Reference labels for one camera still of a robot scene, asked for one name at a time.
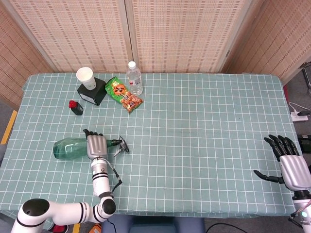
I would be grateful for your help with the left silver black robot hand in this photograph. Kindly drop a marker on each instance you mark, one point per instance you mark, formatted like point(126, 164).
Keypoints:
point(97, 145)

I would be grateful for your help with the metal chair frame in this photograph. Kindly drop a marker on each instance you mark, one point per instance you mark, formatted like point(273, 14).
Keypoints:
point(307, 77)

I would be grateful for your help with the black cardboard box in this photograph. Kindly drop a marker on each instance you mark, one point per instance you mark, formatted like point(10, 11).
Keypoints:
point(93, 95)

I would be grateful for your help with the green checked tablecloth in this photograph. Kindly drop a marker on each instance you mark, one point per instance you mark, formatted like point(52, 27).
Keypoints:
point(194, 145)

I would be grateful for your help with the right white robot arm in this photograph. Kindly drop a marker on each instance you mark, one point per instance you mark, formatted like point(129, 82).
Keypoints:
point(303, 211)

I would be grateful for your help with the green spray bottle black trigger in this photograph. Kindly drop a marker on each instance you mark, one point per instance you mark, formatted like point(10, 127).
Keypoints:
point(70, 148)

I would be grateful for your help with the orange object on floor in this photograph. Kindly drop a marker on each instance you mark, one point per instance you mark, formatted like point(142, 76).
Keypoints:
point(97, 228)

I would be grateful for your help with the red object on floor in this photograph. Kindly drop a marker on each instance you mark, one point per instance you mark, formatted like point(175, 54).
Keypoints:
point(60, 228)

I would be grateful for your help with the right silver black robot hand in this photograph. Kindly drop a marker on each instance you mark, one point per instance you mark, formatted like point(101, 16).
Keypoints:
point(294, 170)

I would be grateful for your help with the green peanut snack bag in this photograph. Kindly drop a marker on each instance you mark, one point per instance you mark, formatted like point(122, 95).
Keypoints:
point(121, 93)

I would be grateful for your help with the small black bottle red cap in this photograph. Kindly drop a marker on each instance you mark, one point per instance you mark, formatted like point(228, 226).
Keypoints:
point(77, 109)

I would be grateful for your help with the clear plastic water bottle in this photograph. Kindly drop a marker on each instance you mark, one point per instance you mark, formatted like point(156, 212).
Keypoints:
point(134, 81)

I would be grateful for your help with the white power strip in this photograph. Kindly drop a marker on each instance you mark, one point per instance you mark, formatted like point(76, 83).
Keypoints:
point(298, 118)

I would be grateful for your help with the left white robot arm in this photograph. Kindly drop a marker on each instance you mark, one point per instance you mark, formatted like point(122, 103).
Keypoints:
point(100, 179)

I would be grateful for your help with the black box device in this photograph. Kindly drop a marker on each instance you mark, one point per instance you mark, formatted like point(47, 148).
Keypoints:
point(305, 143)

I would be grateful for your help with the black plug adapter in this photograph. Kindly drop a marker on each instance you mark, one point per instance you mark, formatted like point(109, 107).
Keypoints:
point(304, 113)

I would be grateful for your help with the woven bamboo screen panel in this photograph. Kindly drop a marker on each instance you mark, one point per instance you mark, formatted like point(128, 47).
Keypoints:
point(179, 34)
point(80, 34)
point(279, 36)
point(17, 60)

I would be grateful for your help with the metal screen hinge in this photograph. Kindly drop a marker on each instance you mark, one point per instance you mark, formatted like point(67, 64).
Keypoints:
point(228, 53)

